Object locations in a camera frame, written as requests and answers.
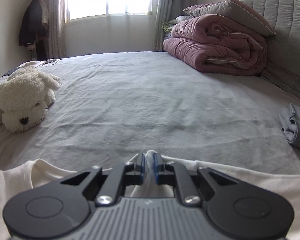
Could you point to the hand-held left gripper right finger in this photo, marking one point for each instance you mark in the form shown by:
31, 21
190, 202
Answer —
156, 167

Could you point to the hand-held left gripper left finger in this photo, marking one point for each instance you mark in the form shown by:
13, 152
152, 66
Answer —
140, 166

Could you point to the white printed sweatshirt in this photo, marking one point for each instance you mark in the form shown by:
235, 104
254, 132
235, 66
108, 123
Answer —
15, 180

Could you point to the pink folded quilt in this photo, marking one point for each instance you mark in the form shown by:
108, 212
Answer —
215, 47

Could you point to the white plush dog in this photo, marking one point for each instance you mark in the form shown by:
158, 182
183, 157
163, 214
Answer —
22, 97

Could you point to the green patterned cloth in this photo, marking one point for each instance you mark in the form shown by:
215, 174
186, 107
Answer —
167, 27

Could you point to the grey folded sweater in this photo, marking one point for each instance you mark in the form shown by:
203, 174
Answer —
298, 127

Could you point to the black tablet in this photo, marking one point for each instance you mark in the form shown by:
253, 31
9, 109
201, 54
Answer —
10, 72

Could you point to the grey patterned curtain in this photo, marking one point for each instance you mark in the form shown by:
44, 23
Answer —
56, 17
172, 2

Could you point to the pink and grey pillow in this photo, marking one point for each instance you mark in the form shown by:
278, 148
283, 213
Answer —
235, 15

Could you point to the grey padded headboard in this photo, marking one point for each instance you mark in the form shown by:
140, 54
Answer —
287, 55

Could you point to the dark hanging jacket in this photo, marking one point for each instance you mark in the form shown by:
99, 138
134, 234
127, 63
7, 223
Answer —
30, 25

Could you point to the light hanging garment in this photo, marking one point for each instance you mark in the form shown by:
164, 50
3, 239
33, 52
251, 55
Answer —
43, 10

